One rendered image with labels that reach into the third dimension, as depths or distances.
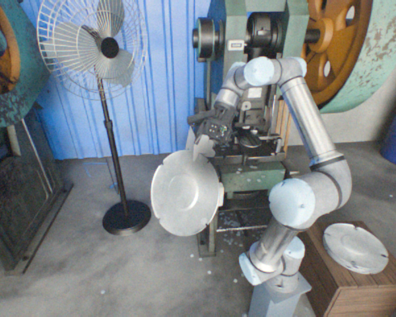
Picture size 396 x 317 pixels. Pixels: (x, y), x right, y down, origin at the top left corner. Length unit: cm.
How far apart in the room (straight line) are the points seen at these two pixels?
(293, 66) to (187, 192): 52
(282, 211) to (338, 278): 84
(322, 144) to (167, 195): 52
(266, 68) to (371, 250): 118
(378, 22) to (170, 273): 165
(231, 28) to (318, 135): 71
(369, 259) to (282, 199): 96
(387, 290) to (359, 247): 20
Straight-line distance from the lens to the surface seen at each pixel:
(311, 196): 68
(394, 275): 165
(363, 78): 133
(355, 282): 152
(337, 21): 155
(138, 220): 204
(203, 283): 172
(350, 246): 161
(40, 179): 230
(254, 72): 76
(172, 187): 86
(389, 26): 130
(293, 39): 141
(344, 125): 353
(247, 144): 147
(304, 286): 128
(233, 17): 129
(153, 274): 177
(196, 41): 136
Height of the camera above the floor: 147
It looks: 32 degrees down
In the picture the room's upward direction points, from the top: straight up
